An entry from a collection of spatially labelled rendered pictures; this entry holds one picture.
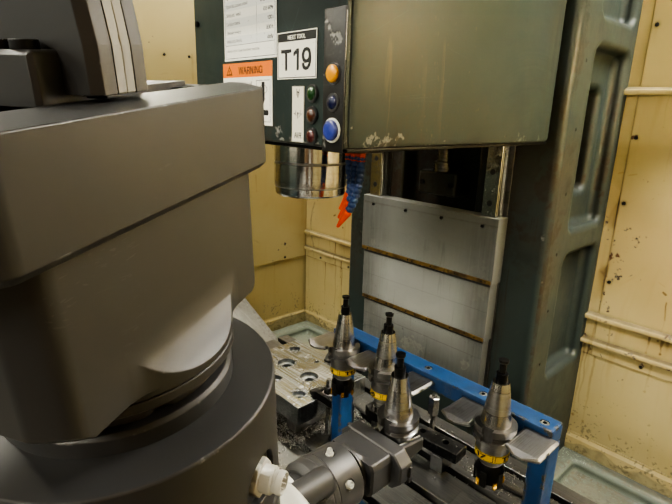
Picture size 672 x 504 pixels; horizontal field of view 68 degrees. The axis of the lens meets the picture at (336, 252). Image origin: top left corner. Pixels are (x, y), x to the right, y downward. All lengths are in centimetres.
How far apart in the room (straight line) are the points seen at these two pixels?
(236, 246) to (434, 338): 141
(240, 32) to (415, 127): 35
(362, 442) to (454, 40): 66
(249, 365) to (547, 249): 122
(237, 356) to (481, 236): 123
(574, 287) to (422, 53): 102
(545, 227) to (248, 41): 82
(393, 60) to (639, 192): 98
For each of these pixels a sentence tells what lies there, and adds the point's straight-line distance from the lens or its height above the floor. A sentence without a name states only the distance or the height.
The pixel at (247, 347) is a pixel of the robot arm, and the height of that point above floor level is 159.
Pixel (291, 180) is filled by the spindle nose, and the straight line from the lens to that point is 107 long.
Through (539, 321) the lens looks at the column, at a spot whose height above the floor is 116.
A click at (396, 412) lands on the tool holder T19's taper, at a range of 77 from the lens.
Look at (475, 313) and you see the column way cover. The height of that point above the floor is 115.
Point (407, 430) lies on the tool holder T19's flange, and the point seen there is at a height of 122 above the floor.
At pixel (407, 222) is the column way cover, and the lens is 150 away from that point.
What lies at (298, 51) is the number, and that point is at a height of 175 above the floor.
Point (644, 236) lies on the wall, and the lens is 163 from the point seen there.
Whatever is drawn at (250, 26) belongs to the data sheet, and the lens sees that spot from 95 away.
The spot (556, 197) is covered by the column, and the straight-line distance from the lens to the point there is 133.
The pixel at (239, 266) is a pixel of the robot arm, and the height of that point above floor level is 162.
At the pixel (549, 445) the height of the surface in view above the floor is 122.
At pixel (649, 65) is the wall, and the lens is 162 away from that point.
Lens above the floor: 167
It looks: 16 degrees down
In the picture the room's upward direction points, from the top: 2 degrees clockwise
